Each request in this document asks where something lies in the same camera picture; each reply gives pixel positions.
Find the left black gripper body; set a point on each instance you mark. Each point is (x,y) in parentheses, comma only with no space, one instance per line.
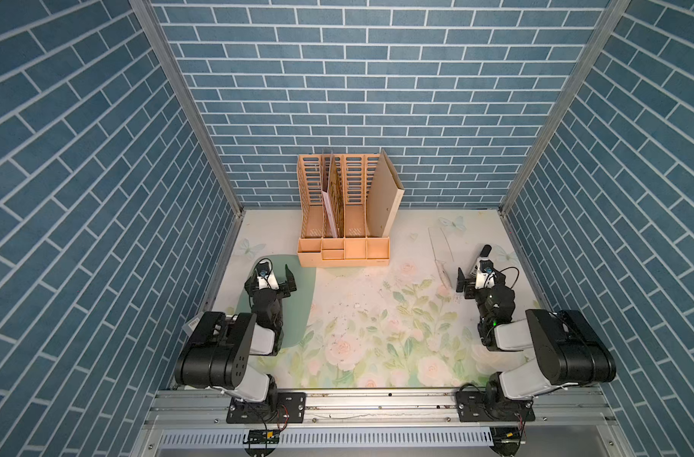
(276,295)

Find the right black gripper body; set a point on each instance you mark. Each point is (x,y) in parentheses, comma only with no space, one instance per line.
(482,298)

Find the green cutting board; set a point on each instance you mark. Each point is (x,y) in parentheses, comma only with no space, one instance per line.
(289,297)

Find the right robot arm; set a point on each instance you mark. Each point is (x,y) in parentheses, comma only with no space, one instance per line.
(567,352)

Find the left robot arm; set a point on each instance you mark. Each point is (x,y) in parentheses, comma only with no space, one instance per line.
(217,353)

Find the clear plastic labelled box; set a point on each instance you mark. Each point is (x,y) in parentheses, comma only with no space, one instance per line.
(190,326)

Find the book in organizer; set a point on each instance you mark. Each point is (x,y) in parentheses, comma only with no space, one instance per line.
(327,181)

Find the wooden file organizer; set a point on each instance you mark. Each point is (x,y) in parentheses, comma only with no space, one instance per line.
(368,193)

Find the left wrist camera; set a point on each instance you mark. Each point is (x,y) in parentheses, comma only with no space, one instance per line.
(265,276)

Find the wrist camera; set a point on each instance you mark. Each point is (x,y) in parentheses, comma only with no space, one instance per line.
(485,274)
(265,276)

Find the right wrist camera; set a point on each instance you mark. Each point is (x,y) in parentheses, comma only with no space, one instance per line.
(485,274)

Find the aluminium mounting rail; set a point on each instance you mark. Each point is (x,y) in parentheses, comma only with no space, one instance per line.
(380,421)

